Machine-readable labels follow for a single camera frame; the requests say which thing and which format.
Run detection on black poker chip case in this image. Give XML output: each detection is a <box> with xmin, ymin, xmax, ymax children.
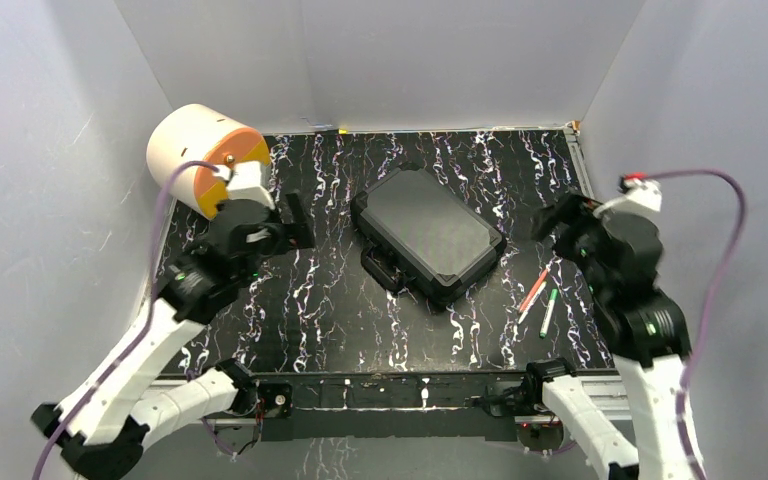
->
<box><xmin>350</xmin><ymin>162</ymin><xmax>507</xmax><ymax>307</ymax></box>

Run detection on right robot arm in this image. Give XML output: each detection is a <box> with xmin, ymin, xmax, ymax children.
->
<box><xmin>523</xmin><ymin>193</ymin><xmax>703</xmax><ymax>479</ymax></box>

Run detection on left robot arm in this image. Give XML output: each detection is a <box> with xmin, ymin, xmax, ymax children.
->
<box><xmin>31</xmin><ymin>191</ymin><xmax>315</xmax><ymax>479</ymax></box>

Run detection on red marker pen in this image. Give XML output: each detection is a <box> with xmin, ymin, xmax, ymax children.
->
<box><xmin>518</xmin><ymin>266</ymin><xmax>549</xmax><ymax>313</ymax></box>

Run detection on green marker pen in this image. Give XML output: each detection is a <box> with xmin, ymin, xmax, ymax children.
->
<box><xmin>539</xmin><ymin>288</ymin><xmax>558</xmax><ymax>339</ymax></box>

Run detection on white cylindrical drawer box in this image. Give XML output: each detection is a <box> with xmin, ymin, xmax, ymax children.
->
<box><xmin>146</xmin><ymin>104</ymin><xmax>275</xmax><ymax>219</ymax></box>

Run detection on black front mounting bar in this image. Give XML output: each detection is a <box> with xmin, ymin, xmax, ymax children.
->
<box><xmin>258</xmin><ymin>371</ymin><xmax>561</xmax><ymax>442</ymax></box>

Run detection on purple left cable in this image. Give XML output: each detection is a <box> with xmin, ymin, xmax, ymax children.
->
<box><xmin>31</xmin><ymin>160</ymin><xmax>233</xmax><ymax>480</ymax></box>

